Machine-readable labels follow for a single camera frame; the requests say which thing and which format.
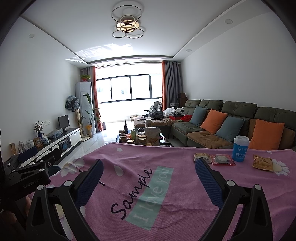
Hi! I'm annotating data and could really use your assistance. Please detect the red snack packet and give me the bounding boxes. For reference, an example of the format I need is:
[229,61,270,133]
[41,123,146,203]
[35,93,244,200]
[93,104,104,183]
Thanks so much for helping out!
[210,154,235,166]

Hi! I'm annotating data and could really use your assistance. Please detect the beige snack packet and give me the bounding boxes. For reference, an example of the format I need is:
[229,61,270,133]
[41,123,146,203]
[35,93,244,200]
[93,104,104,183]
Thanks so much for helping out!
[193,153,212,163]

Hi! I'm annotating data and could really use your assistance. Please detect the black white tv cabinet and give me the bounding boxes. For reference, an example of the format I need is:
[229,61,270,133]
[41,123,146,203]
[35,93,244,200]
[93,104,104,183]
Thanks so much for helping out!
[21,128,82,167]

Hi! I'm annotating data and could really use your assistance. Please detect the blue white lidded cup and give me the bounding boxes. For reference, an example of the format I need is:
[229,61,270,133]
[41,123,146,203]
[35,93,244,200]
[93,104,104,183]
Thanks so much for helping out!
[232,136,250,162]

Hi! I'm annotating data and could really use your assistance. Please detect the dark green sectional sofa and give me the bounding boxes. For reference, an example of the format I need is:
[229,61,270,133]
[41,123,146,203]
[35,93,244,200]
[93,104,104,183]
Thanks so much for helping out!
[171,99,295,150]

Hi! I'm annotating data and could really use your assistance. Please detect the brown gold sachet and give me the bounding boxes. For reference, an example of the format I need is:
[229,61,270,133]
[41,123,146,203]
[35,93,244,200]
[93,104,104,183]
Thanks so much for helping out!
[252,155,274,171]

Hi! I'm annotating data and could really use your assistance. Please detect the blue-grey cushion near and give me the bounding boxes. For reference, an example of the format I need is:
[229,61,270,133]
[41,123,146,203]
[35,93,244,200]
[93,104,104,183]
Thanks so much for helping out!
[215,116,244,143]

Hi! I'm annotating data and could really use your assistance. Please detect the blue-grey cushion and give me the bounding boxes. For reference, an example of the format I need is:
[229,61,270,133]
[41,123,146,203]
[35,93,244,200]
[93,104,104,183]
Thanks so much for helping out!
[190,106,208,126]
[215,116,244,143]

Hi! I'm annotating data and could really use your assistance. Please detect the small black monitor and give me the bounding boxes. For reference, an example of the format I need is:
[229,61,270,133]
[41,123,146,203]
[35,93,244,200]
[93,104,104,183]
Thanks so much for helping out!
[58,115,70,133]

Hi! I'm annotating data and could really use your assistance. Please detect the pink floral tablecloth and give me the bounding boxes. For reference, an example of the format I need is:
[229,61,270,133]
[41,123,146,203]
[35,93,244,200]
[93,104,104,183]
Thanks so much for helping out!
[27,142,296,241]

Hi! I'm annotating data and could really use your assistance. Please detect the orange cushion far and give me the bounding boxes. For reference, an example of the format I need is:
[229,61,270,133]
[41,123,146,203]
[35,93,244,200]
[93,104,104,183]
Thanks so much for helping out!
[200,109,228,134]

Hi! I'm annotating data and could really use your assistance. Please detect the orange cushion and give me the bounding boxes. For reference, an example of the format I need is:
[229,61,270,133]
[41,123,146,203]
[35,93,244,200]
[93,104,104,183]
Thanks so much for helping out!
[200,109,228,134]
[249,119,285,151]

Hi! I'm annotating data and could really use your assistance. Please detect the tall green potted plant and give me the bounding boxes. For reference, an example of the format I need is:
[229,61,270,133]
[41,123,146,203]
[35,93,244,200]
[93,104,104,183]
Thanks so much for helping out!
[80,92,101,138]

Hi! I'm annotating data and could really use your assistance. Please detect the orange cushion near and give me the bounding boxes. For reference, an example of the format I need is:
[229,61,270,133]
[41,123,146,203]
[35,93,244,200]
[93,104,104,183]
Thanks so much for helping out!
[249,119,285,151]

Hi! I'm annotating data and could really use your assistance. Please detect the blue-grey cushion far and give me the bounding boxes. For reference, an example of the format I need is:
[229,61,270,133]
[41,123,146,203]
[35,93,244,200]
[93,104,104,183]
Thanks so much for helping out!
[190,106,208,126]

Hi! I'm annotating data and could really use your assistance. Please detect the cluttered glass coffee table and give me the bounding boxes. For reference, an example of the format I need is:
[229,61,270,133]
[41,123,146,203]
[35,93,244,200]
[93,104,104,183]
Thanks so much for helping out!
[116,119,173,147]

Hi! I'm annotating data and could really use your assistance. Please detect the brown paper bag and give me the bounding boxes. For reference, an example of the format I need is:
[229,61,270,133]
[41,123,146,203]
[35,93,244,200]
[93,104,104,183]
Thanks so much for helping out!
[144,127,161,146]

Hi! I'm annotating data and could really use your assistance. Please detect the brown ottoman with clutter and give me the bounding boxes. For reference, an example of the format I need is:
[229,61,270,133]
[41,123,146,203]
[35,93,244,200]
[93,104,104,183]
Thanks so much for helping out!
[133,117,176,128]

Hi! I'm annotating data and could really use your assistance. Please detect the white standing air conditioner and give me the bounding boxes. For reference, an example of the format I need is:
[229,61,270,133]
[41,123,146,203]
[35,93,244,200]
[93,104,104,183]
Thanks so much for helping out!
[75,82,95,135]

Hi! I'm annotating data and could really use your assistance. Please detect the right orange grey curtain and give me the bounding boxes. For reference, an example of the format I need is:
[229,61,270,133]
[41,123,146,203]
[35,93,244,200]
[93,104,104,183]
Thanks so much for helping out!
[162,60,183,110]

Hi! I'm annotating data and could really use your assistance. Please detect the orange grey curtain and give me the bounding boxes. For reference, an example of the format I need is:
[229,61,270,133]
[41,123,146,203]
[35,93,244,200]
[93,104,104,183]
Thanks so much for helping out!
[162,60,183,110]
[80,66,103,132]

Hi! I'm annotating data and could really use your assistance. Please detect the left orange grey curtain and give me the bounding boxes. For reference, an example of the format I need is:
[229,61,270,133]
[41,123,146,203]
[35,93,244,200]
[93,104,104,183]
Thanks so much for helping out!
[80,66,103,132]

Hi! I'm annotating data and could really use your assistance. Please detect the black framed window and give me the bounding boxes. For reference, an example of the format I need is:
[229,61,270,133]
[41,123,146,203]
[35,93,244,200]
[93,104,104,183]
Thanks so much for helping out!
[96,74,163,103]

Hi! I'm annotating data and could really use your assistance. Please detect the ring ceiling lamp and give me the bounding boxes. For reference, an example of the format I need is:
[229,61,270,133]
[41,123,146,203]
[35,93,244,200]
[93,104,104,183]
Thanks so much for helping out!
[111,4,144,39]

